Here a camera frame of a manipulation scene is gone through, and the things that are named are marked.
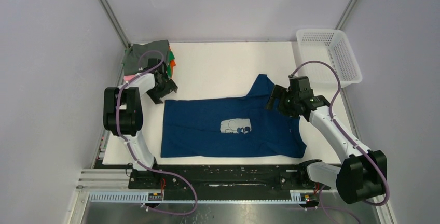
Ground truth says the white perforated plastic basket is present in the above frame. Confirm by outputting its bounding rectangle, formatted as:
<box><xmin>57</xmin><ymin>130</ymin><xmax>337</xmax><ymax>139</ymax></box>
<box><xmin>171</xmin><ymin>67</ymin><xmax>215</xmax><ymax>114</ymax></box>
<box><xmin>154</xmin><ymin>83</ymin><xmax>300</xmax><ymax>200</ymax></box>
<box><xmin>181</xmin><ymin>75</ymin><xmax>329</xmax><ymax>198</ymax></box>
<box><xmin>296</xmin><ymin>29</ymin><xmax>363</xmax><ymax>88</ymax></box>

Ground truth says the green folded t-shirt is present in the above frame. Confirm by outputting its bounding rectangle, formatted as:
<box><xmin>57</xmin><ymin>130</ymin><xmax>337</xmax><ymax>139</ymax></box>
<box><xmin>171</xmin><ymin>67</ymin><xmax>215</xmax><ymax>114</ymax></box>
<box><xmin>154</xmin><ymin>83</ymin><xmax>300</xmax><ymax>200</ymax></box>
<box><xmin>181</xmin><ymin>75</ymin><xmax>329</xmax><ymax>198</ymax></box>
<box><xmin>168</xmin><ymin>50</ymin><xmax>176</xmax><ymax>66</ymax></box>

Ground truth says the orange folded t-shirt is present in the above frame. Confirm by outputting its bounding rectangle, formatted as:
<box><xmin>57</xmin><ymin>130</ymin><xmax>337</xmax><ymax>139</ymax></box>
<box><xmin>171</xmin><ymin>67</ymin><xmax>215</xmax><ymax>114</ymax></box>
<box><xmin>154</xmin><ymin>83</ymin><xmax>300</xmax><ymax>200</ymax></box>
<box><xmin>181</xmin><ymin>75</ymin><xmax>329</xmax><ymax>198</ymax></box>
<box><xmin>167</xmin><ymin>46</ymin><xmax>175</xmax><ymax>78</ymax></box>

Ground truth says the pink folded t-shirt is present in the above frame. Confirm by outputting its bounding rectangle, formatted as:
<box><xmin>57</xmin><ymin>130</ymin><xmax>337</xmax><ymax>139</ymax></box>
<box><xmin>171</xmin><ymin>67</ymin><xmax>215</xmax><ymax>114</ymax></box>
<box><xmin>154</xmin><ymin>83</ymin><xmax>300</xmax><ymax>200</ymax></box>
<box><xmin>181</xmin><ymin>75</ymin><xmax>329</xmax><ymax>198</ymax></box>
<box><xmin>123</xmin><ymin>75</ymin><xmax>135</xmax><ymax>81</ymax></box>

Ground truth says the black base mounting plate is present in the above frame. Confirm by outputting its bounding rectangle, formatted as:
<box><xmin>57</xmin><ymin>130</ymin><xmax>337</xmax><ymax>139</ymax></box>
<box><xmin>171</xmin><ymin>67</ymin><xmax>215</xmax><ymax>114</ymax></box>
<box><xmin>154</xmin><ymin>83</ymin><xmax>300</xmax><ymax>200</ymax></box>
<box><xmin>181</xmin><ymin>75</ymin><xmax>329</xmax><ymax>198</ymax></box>
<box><xmin>94</xmin><ymin>159</ymin><xmax>333</xmax><ymax>203</ymax></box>

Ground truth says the grey folded t-shirt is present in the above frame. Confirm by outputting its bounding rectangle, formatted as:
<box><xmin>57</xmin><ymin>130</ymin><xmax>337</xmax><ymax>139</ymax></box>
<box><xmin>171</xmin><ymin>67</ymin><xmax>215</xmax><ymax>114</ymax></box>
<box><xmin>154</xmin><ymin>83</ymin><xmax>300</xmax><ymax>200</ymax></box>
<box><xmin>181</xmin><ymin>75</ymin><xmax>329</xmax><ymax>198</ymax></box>
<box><xmin>122</xmin><ymin>40</ymin><xmax>170</xmax><ymax>76</ymax></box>

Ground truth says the blue t-shirt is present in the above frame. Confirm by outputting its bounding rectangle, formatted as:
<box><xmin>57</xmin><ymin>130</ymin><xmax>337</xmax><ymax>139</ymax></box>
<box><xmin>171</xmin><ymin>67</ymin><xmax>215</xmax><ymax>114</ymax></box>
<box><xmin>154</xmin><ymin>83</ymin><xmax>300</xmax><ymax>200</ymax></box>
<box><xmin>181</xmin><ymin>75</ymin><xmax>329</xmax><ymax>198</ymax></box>
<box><xmin>160</xmin><ymin>74</ymin><xmax>307</xmax><ymax>158</ymax></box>

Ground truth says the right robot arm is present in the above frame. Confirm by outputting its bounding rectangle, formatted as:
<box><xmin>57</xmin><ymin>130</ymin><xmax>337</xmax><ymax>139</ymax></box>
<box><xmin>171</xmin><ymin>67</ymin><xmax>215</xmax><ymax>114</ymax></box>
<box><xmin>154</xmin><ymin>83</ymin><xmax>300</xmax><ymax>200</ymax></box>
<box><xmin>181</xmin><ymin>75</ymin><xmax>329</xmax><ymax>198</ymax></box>
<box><xmin>265</xmin><ymin>76</ymin><xmax>389</xmax><ymax>204</ymax></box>

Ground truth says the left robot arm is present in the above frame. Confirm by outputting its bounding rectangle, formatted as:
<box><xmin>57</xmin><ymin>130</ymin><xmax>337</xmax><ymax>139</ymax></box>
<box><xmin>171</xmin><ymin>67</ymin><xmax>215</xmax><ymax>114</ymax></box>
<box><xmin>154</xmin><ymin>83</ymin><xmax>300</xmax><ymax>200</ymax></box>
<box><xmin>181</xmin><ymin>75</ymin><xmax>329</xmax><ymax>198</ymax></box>
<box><xmin>103</xmin><ymin>58</ymin><xmax>178</xmax><ymax>188</ymax></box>

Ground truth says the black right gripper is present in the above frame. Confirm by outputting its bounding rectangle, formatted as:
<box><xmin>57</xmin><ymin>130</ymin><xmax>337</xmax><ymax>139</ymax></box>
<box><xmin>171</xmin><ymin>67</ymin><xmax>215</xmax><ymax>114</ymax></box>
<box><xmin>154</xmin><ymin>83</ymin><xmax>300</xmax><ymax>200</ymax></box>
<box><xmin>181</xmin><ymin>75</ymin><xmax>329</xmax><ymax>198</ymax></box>
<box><xmin>264</xmin><ymin>84</ymin><xmax>299</xmax><ymax>120</ymax></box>

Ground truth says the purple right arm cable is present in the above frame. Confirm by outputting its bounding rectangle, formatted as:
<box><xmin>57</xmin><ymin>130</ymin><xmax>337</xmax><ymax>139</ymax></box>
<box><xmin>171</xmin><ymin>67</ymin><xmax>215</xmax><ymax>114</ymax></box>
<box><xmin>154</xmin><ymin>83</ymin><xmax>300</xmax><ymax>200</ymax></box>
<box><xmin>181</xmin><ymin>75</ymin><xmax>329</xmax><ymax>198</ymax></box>
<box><xmin>288</xmin><ymin>60</ymin><xmax>391</xmax><ymax>223</ymax></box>

